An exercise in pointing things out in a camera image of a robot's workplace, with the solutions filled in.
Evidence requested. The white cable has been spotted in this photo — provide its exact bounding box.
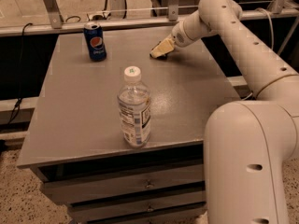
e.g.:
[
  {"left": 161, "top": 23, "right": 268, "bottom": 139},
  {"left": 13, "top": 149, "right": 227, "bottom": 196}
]
[{"left": 242, "top": 7, "right": 275, "bottom": 101}]

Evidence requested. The clear plastic water bottle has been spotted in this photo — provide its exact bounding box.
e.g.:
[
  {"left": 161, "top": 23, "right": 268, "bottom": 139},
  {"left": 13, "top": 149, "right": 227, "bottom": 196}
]
[{"left": 117, "top": 66, "right": 151, "bottom": 147}]

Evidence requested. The black rxbar chocolate wrapper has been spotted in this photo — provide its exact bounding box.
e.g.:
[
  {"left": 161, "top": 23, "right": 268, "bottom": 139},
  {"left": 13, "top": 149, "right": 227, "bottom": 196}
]
[{"left": 150, "top": 54, "right": 167, "bottom": 60}]

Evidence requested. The grey drawer cabinet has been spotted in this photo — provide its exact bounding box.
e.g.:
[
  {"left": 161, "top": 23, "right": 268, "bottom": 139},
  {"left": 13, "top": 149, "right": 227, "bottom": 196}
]
[{"left": 17, "top": 27, "right": 238, "bottom": 224}]

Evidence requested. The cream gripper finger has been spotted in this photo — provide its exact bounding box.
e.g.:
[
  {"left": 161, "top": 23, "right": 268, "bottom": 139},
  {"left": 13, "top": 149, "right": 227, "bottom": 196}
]
[{"left": 149, "top": 37, "right": 175, "bottom": 57}]

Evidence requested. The black cable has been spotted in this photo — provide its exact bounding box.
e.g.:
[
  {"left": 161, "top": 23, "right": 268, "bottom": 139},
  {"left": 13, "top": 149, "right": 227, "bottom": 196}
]
[{"left": 7, "top": 22, "right": 34, "bottom": 126}]

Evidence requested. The blue pepsi can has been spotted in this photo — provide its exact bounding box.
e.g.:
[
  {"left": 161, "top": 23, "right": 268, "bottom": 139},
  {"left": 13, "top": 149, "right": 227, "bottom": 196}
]
[{"left": 83, "top": 21, "right": 107, "bottom": 62}]

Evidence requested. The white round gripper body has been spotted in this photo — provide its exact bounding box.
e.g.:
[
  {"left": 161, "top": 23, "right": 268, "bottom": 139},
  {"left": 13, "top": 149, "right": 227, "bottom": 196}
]
[{"left": 170, "top": 11, "right": 215, "bottom": 48}]

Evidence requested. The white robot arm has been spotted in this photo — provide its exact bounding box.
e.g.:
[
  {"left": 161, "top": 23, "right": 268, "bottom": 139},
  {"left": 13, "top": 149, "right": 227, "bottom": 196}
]
[{"left": 150, "top": 0, "right": 299, "bottom": 224}]

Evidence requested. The metal railing frame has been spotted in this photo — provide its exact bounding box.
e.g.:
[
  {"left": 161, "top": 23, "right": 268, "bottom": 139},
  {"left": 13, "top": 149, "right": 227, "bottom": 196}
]
[{"left": 0, "top": 1, "right": 299, "bottom": 37}]

